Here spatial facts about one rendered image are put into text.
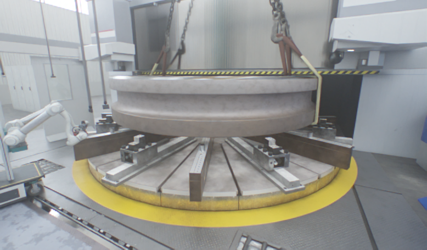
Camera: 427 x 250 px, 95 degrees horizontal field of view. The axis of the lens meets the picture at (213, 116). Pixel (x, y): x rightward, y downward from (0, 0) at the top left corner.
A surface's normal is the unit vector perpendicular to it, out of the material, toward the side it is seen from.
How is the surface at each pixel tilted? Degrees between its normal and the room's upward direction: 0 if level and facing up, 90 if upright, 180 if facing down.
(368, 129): 90
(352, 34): 90
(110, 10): 90
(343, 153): 90
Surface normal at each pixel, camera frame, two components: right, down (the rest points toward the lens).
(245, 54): -0.42, 0.19
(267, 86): 0.31, 0.20
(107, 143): 0.65, 0.16
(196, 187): -0.07, 0.21
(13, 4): 0.90, 0.10
